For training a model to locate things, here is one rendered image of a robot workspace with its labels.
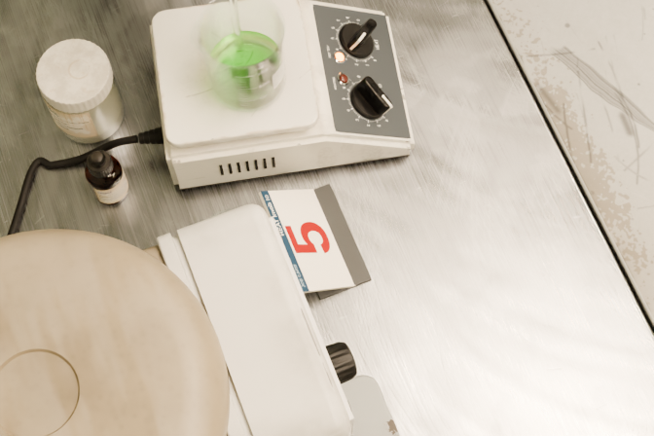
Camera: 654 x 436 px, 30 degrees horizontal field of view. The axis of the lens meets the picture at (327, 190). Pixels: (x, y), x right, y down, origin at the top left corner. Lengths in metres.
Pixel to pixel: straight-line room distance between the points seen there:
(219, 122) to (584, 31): 0.34
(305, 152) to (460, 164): 0.14
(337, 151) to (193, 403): 0.66
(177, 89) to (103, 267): 0.62
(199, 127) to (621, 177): 0.35
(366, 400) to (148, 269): 0.62
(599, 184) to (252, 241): 0.70
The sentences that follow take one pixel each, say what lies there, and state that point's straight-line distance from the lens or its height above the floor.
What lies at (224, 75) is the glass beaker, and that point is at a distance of 0.89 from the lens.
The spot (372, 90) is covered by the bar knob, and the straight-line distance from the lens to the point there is 0.98.
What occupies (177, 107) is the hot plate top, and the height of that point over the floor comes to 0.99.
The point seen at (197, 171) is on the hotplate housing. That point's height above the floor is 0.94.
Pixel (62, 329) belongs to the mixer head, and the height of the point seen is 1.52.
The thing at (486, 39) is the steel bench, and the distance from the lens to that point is 1.08.
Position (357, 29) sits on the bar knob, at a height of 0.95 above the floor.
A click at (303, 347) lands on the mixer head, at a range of 0.35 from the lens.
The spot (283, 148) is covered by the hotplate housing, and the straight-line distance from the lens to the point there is 0.96.
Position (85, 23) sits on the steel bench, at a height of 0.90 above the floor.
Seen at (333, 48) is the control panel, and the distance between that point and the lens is 1.00.
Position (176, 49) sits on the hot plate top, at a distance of 0.98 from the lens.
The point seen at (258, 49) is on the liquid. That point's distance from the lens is 0.94.
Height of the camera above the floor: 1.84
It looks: 68 degrees down
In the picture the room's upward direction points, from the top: straight up
